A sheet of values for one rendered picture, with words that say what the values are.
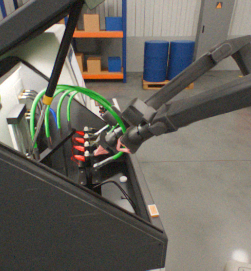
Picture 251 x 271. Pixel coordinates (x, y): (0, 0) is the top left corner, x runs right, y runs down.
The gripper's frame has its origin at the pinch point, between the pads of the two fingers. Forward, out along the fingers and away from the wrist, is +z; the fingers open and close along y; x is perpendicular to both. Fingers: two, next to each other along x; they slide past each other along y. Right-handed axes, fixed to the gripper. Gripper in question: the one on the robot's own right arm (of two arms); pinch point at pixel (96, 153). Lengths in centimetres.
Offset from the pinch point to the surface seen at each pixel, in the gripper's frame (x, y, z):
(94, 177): 1.2, -7.6, 9.7
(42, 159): 6.2, 15.4, 15.0
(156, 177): -121, -103, 58
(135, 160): -18.0, -22.4, 0.5
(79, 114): -28.3, 14.3, 6.7
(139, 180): -2.4, -24.3, -1.9
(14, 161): 38.1, 22.8, -10.3
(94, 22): -514, 96, 69
